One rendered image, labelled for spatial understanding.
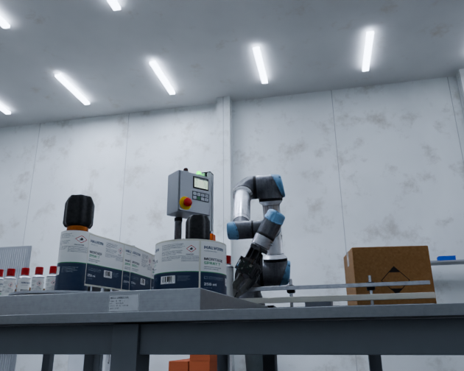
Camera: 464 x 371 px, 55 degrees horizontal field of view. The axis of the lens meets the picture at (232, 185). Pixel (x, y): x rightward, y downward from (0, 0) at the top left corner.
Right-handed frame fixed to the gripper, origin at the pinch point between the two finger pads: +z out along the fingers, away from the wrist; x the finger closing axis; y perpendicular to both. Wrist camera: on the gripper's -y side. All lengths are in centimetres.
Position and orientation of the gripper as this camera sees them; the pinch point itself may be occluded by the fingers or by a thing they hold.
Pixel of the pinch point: (236, 294)
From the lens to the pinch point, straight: 175.9
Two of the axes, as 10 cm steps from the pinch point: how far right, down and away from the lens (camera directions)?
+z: -4.7, 8.7, -1.4
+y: -2.9, -3.1, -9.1
